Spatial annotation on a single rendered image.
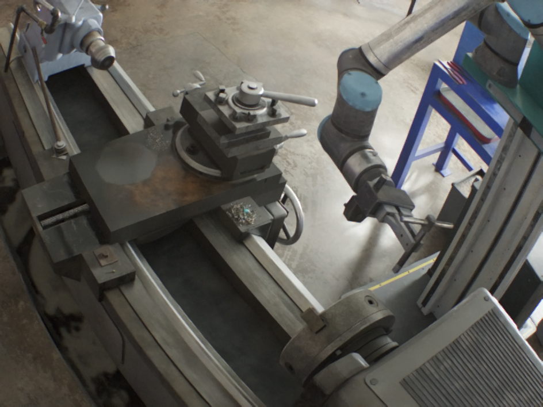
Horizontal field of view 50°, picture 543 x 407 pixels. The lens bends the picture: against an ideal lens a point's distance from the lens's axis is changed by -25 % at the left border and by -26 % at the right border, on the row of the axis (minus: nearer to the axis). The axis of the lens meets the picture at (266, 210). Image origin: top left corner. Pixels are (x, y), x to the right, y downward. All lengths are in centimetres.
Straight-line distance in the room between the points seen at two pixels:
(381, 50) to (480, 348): 71
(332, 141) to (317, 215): 190
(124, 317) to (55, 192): 44
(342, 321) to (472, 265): 122
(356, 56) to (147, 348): 85
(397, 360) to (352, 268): 206
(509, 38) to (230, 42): 285
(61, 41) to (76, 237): 78
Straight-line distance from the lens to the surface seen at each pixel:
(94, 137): 241
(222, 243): 198
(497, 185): 233
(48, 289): 233
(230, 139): 189
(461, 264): 261
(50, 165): 206
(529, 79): 210
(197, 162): 201
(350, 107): 146
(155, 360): 170
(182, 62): 418
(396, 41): 153
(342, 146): 151
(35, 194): 197
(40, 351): 264
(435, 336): 130
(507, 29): 196
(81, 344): 220
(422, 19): 150
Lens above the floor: 226
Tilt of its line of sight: 42 degrees down
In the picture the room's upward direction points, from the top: 20 degrees clockwise
